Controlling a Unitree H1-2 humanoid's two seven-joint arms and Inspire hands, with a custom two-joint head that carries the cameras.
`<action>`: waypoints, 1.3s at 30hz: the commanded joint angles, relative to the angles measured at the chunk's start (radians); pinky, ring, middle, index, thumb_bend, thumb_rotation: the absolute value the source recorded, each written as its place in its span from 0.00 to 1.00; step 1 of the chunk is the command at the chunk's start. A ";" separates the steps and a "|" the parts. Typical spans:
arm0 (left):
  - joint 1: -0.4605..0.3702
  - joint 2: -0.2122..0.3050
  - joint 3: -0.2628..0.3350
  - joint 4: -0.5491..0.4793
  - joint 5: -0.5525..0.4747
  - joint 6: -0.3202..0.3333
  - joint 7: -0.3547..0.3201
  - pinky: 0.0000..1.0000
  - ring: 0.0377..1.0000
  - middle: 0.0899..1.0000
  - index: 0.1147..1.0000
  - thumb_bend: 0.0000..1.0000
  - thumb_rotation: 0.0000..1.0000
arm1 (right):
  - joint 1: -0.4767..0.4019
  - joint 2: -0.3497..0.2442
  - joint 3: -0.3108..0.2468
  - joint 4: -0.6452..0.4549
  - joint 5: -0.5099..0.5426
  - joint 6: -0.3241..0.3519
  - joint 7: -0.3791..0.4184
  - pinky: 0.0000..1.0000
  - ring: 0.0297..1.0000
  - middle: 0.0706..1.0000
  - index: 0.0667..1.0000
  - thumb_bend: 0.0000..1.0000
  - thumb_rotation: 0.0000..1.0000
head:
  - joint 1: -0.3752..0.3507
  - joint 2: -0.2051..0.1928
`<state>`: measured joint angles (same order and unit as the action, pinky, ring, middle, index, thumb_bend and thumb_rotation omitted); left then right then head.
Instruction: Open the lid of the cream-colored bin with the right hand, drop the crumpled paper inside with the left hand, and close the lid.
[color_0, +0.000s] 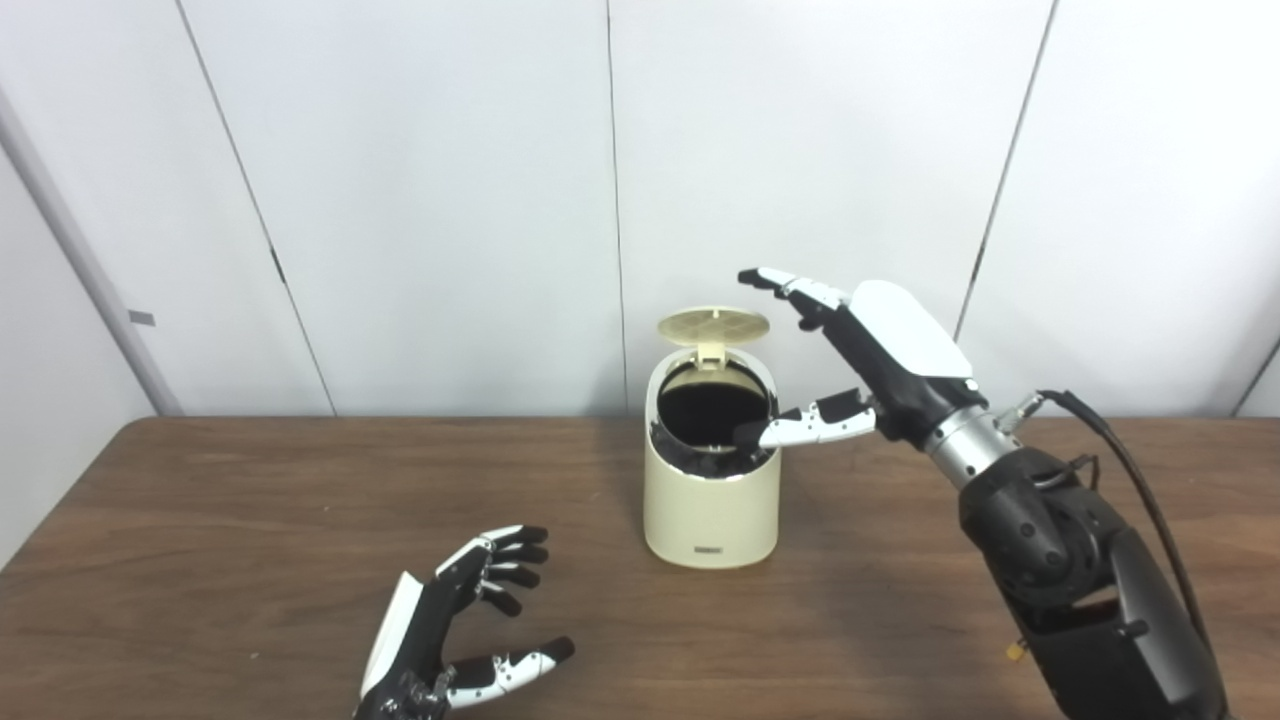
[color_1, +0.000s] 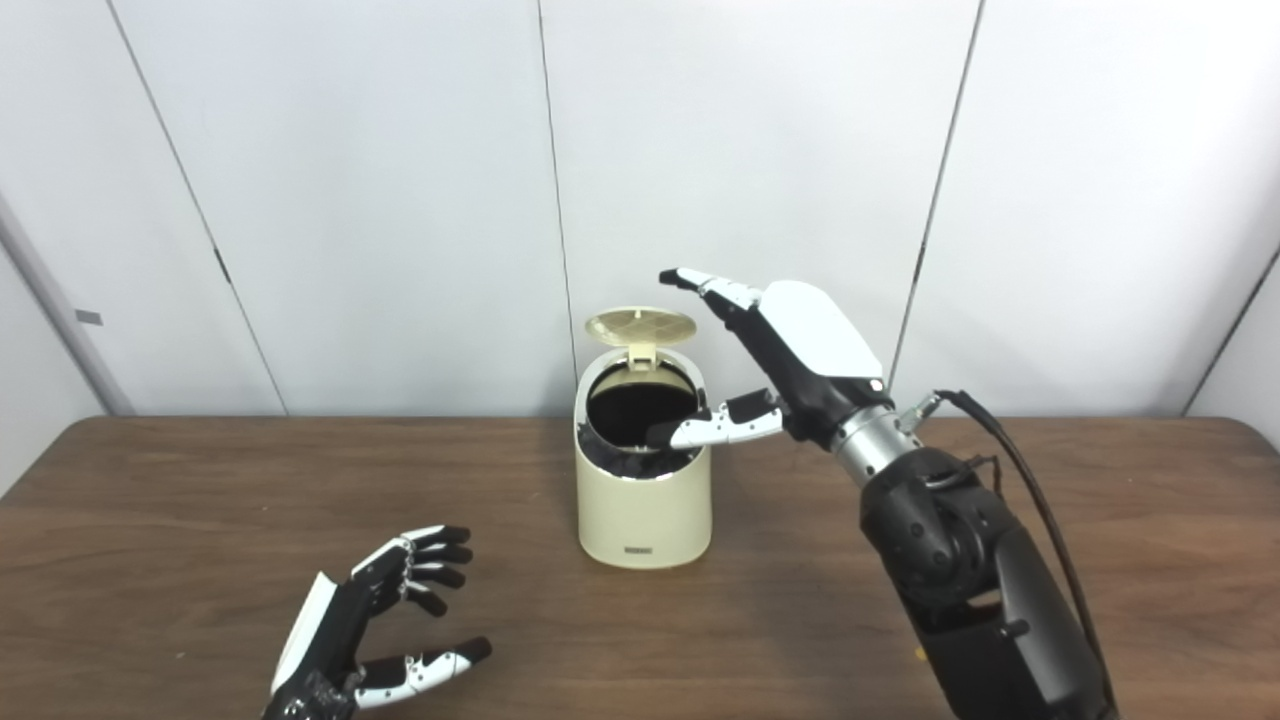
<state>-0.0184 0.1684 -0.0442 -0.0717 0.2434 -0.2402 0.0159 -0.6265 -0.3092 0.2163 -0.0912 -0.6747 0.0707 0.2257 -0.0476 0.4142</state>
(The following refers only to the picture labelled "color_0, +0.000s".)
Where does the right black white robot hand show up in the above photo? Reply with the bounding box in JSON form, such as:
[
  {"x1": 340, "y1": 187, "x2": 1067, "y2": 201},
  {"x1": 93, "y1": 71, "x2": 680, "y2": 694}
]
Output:
[{"x1": 733, "y1": 267, "x2": 991, "y2": 448}]

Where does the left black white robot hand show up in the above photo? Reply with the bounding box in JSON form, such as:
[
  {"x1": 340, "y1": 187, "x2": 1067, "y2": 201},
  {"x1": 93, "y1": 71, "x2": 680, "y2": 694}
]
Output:
[{"x1": 352, "y1": 525, "x2": 576, "y2": 720}]

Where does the cream round bin lid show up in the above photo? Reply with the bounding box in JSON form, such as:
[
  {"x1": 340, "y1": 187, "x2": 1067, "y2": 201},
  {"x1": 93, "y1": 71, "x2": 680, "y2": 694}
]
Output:
[{"x1": 657, "y1": 307, "x2": 771, "y2": 371}]

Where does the black bin liner bag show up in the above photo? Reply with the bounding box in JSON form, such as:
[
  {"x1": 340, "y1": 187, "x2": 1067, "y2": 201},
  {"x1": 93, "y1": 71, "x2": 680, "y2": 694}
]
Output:
[{"x1": 650, "y1": 375, "x2": 779, "y2": 479}]

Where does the cream-colored round bin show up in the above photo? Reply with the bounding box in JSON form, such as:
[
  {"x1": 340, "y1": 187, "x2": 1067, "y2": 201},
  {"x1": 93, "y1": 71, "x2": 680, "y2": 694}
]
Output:
[{"x1": 643, "y1": 345, "x2": 782, "y2": 569}]

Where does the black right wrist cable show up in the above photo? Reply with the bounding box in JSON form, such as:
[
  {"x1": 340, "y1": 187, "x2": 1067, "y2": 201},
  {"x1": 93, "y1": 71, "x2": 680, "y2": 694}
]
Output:
[{"x1": 995, "y1": 388, "x2": 1211, "y2": 651}]

